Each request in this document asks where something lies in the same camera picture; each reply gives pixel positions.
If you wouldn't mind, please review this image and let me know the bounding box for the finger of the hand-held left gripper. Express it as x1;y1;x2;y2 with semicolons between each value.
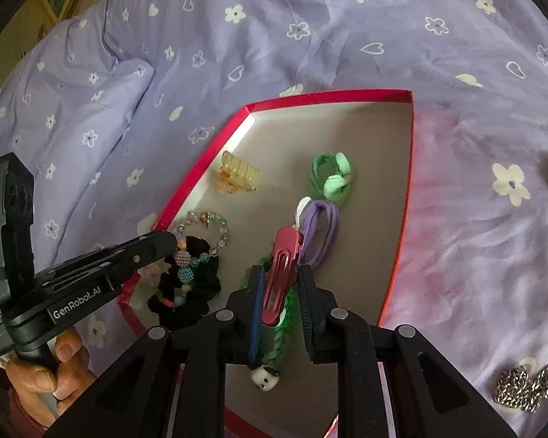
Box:
80;236;149;261
103;230;180;286

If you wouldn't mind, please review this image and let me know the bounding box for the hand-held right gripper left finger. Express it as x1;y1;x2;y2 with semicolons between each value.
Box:
41;265;266;438

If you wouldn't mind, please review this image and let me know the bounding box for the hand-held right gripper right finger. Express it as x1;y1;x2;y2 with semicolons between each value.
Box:
297;265;517;438

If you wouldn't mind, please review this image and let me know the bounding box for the colourful beaded bracelet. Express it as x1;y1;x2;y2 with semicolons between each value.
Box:
162;211;231;308

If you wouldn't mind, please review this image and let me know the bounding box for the green braided panda bracelet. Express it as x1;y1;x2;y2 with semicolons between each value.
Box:
240;260;297;393

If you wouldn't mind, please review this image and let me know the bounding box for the pink hair clip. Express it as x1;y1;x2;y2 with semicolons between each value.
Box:
261;226;304;327

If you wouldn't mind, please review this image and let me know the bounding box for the black scrunchie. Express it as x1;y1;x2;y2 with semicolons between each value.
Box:
147;236;222;329

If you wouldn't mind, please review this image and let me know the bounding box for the purple hair tie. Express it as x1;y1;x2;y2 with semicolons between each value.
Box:
294;197;341;268

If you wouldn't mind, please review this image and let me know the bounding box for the yellow hair claw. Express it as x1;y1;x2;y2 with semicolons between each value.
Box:
217;150;262;192

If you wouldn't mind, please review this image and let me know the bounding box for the green hair tie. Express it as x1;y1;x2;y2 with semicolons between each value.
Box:
311;152;354;201

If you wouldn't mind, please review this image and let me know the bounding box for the red shallow box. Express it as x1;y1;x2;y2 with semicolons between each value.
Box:
116;89;414;438

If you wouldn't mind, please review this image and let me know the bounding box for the person's left forearm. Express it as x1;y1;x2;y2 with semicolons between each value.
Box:
7;390;51;436

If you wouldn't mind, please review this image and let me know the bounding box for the person's left hand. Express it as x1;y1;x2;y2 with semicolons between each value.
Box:
5;326;96;420

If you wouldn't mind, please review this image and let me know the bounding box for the pearl chain bracelet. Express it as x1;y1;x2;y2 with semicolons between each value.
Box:
493;351;548;414

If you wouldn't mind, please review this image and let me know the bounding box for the framed wall painting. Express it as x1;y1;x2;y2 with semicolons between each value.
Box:
25;0;76;26

